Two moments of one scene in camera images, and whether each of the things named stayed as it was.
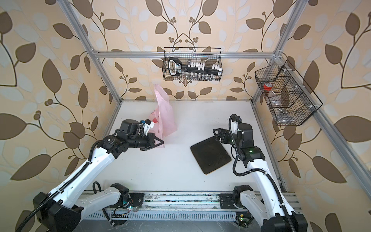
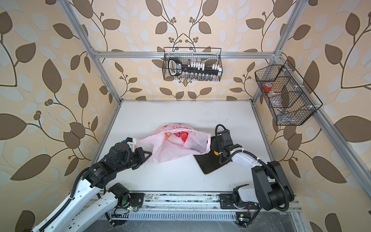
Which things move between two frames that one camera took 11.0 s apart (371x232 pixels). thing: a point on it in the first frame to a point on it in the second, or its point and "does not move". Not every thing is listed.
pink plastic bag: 162,120 to 173,140
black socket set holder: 192,69 does not move
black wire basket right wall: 291,100 does not move
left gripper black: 150,141 to 140,152
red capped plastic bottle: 267,88 does not move
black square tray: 210,154 does not move
